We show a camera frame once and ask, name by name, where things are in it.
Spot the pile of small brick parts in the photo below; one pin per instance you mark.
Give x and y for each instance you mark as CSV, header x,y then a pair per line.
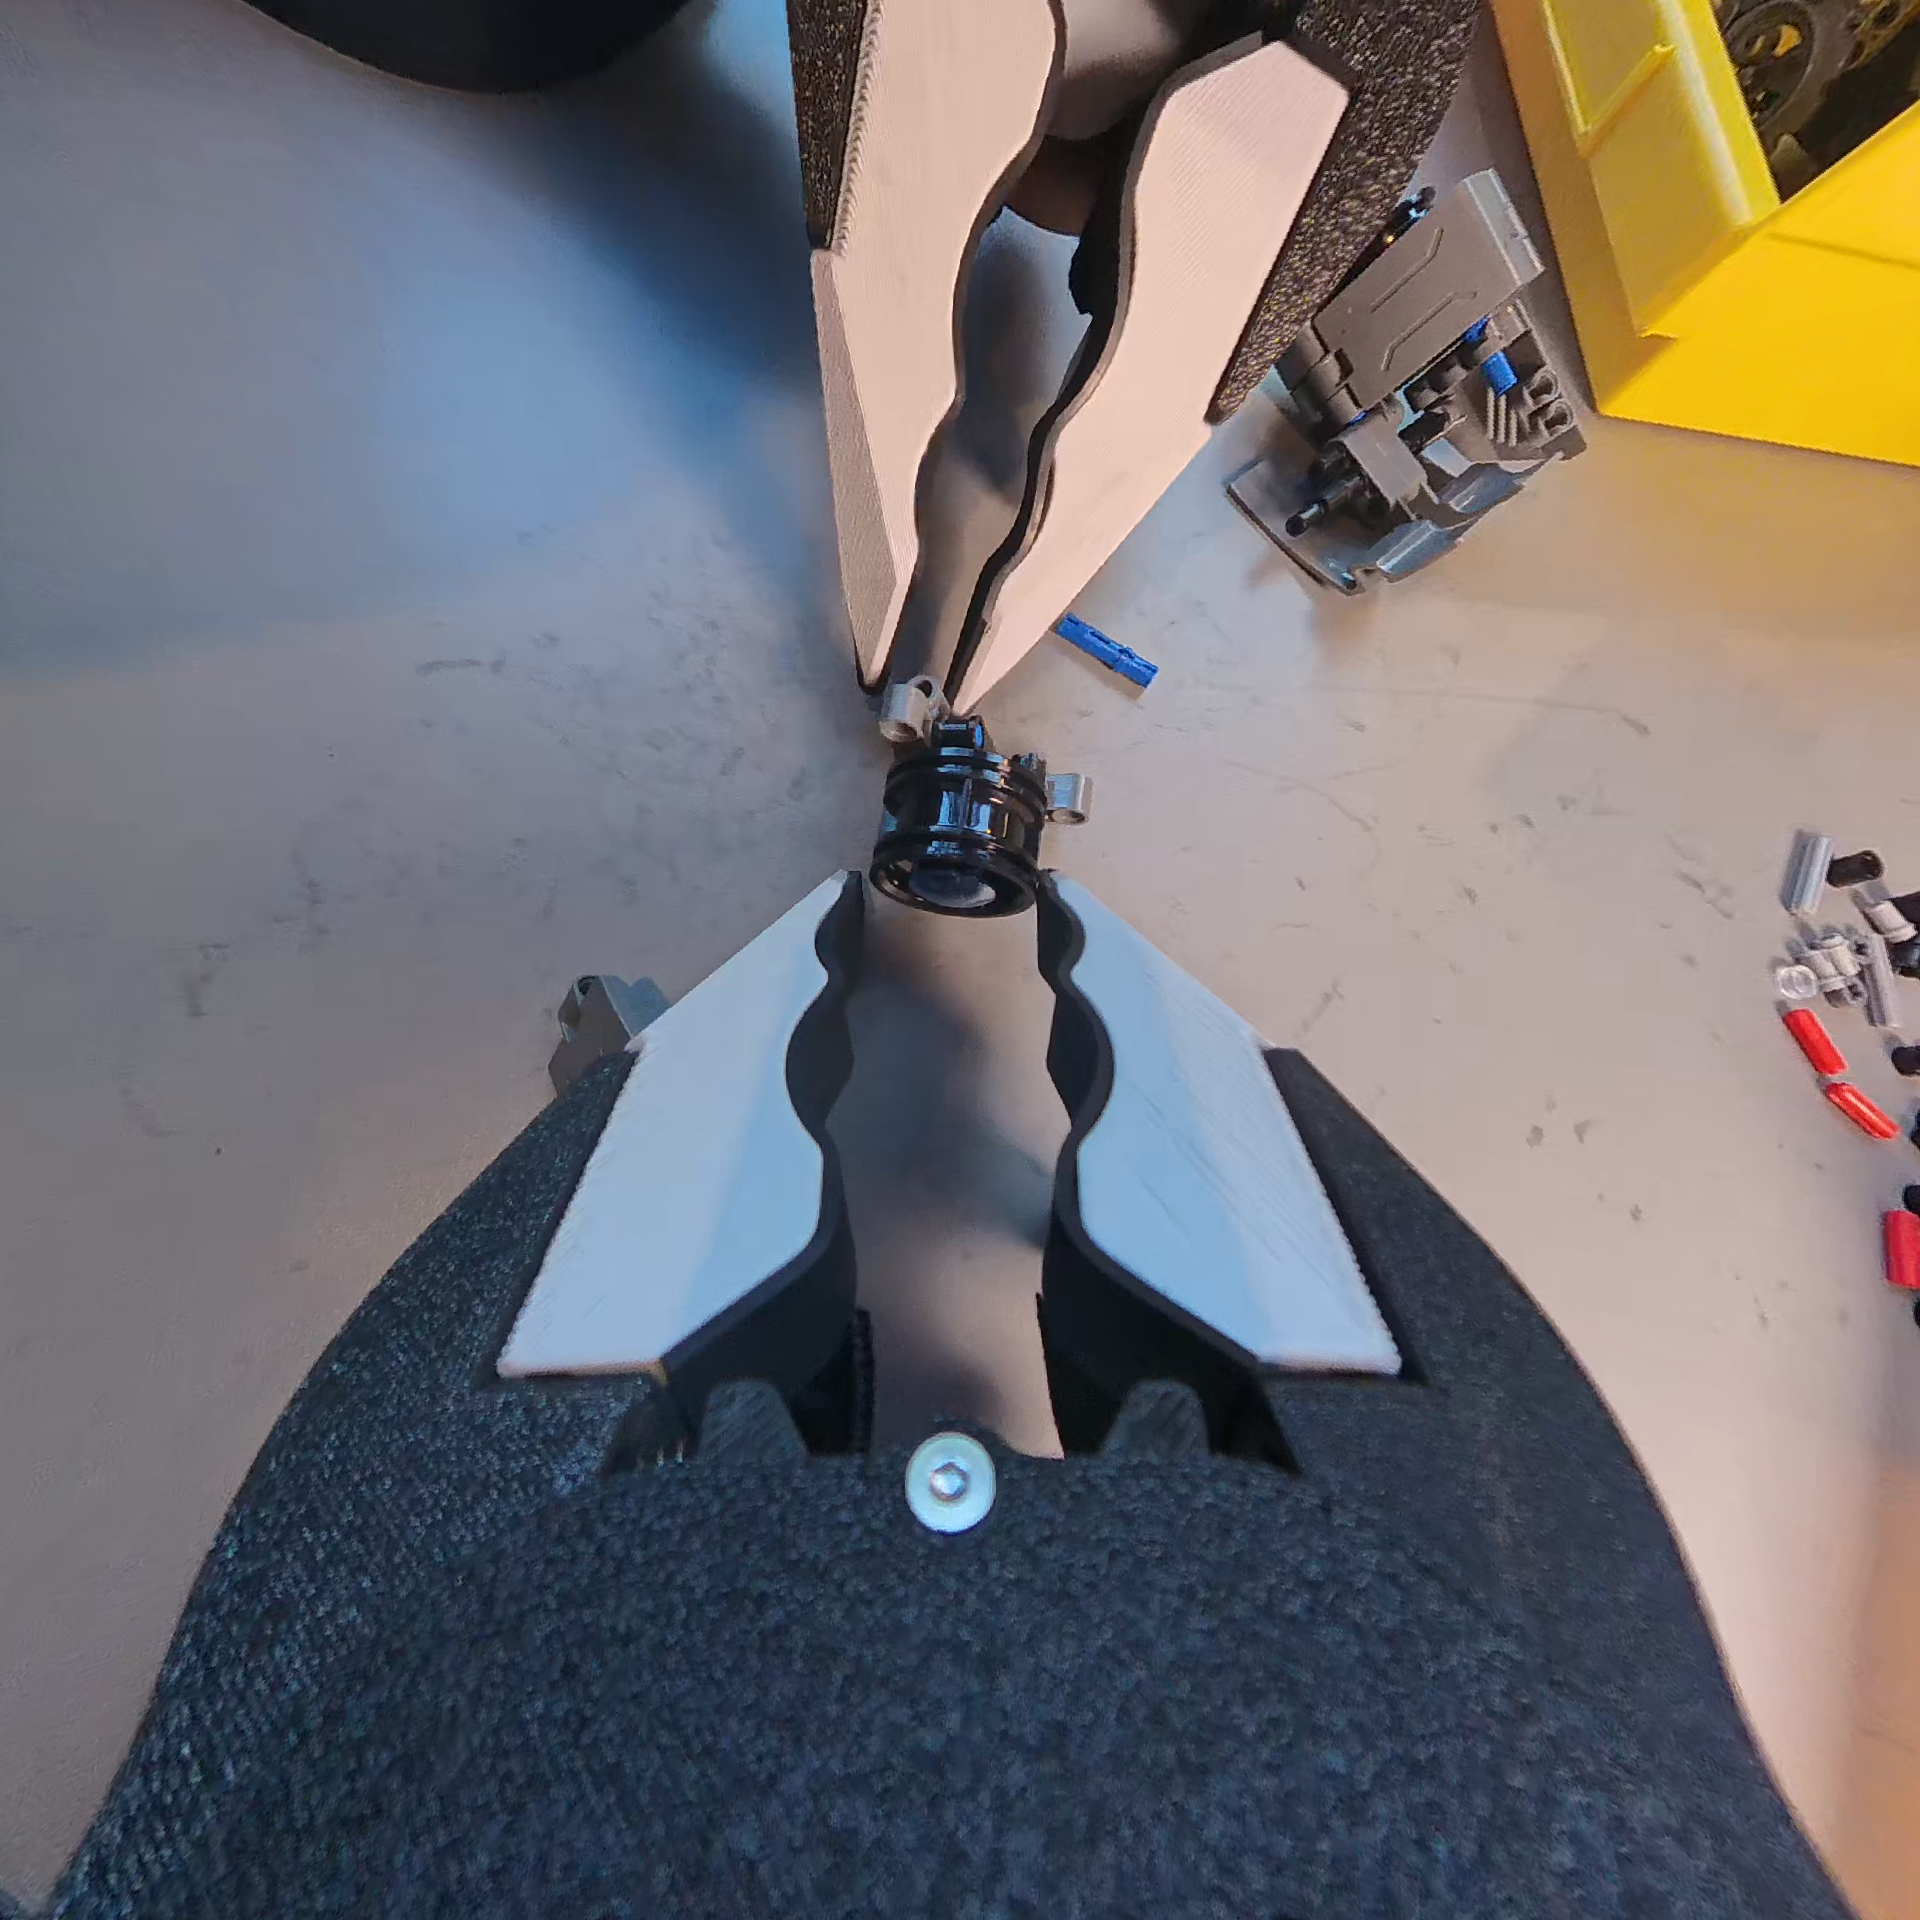
x,y
1817,1039

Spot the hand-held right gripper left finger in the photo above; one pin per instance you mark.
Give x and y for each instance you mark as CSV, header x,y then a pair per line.
x,y
691,1200

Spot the grey curved brick panel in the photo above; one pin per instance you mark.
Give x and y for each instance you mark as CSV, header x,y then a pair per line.
x,y
592,1019

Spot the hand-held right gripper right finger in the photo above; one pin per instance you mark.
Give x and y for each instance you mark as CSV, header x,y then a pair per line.
x,y
1216,1200

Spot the yellow plastic storage bin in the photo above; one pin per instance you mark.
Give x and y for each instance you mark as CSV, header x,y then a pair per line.
x,y
1799,344

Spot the blue brick pin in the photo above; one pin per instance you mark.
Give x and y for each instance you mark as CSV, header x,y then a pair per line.
x,y
1108,650

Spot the grey brick head assembly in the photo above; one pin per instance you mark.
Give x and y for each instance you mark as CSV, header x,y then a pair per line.
x,y
1426,303

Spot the yellow toy tracked robot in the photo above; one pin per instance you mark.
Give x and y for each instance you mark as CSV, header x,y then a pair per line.
x,y
1785,61

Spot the black round toy lens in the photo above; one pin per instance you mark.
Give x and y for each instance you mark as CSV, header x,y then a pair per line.
x,y
961,811

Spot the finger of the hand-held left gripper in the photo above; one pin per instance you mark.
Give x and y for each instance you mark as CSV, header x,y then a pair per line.
x,y
916,228
1199,255

